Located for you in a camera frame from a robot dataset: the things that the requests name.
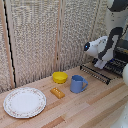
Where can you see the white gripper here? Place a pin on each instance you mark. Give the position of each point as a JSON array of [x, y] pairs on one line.
[[100, 64]]

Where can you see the white patterned plate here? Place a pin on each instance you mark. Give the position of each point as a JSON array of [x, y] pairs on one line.
[[24, 102]]

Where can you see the yellow rectangular block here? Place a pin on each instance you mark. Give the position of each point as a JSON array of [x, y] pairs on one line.
[[57, 92]]

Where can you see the blue mug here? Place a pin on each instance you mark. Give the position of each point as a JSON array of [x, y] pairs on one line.
[[77, 84]]

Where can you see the beige woven folding screen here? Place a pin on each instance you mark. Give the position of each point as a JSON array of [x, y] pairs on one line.
[[33, 43]]

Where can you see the yellow bowl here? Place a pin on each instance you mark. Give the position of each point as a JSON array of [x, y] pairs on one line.
[[60, 77]]

